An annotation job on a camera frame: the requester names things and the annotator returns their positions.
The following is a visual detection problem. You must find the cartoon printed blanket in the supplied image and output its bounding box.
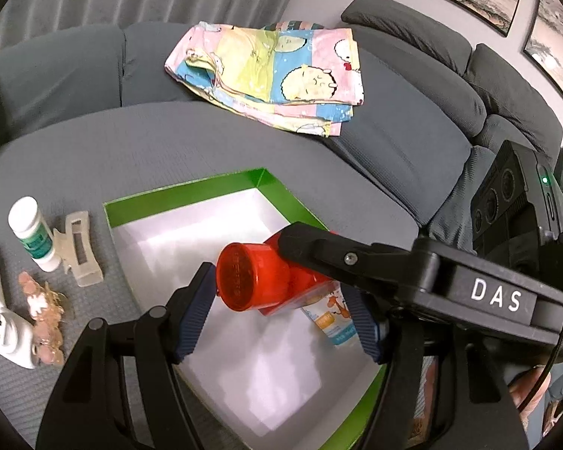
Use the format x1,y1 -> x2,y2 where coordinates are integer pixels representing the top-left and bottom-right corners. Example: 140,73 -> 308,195
163,19 -> 367,138

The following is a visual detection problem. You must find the green cardboard box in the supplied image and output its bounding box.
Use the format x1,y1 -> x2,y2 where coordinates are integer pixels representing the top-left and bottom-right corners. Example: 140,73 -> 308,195
102,167 -> 390,450

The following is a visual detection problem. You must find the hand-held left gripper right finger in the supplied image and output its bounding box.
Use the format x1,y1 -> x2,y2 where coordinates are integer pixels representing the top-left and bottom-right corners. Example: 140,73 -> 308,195
342,286 -> 528,450

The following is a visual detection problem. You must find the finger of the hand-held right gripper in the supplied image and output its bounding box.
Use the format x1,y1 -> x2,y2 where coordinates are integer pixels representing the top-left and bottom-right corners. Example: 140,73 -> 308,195
276,222 -> 421,292

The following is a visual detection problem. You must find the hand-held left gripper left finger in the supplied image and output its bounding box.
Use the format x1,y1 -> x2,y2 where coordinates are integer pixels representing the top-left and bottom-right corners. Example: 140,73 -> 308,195
36,262 -> 217,450

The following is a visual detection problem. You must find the person's right hand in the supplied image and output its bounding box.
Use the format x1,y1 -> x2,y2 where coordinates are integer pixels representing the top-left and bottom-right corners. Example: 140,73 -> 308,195
507,364 -> 557,432

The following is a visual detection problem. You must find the beige hair claw clip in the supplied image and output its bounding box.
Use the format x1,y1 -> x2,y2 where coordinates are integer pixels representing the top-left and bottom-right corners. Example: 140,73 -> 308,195
51,211 -> 105,288

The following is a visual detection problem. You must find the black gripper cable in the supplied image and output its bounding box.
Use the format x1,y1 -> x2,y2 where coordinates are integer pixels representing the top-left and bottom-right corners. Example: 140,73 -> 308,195
516,286 -> 563,416

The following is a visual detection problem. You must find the grey sofa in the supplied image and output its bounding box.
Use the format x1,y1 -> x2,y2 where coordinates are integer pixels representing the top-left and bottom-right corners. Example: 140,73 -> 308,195
0,0 -> 563,450

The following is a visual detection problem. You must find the pink flower hair ornament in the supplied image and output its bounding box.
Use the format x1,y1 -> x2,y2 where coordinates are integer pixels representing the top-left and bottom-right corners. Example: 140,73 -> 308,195
18,269 -> 71,367

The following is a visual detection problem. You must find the white plug adapter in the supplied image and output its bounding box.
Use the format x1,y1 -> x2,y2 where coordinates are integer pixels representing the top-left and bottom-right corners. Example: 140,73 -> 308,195
0,300 -> 37,370

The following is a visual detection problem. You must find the white-capped green bottle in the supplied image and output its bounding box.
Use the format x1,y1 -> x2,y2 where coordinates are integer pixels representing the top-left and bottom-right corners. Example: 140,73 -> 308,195
8,196 -> 63,273

